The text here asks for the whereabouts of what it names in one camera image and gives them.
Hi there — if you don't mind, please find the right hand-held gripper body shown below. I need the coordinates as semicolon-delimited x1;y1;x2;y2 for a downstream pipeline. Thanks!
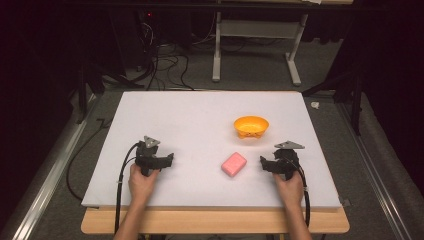
271;140;306;181

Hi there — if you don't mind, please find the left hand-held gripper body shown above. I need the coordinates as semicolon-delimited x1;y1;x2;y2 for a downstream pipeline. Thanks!
134;135;165;177

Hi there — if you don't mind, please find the person's left hand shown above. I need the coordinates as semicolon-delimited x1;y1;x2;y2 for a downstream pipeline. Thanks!
128;163;161;208

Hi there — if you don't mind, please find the person's right hand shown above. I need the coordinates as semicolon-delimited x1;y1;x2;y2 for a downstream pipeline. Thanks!
272;171;305;210

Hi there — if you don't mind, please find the pink soap bar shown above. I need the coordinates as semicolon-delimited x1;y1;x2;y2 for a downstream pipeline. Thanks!
220;151;248;178

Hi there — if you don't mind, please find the orange bowl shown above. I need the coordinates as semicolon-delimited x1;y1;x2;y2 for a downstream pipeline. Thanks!
233;115;270;140

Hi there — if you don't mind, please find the white foam mat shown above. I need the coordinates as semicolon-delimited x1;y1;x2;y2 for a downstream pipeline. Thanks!
81;90;343;210

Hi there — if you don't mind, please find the wooden table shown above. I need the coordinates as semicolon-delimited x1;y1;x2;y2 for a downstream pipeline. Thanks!
80;205;351;235

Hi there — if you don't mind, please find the black metal stand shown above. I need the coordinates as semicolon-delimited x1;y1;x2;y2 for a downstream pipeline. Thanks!
301;56;365;136
75;59;146;125

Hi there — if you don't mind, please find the white metal stand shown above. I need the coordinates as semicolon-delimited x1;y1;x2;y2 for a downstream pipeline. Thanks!
211;11;310;87

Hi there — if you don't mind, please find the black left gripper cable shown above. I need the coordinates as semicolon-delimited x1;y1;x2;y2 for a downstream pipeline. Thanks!
113;142;141;235

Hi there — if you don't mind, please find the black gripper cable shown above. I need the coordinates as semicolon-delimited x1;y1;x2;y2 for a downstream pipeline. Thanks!
287;159;311;228
113;142;141;235

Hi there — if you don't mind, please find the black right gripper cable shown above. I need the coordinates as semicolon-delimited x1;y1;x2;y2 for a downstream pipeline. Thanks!
287;159;311;228

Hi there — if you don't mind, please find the black floor cable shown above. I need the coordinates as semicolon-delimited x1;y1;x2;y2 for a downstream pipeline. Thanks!
65;117;113;202

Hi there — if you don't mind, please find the aluminium floor rail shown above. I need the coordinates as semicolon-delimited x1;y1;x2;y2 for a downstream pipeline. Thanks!
9;93;101;240
334;99;414;240

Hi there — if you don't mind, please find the tangle of black floor cables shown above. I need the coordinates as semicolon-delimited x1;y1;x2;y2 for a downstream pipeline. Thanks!
134;13;218;92

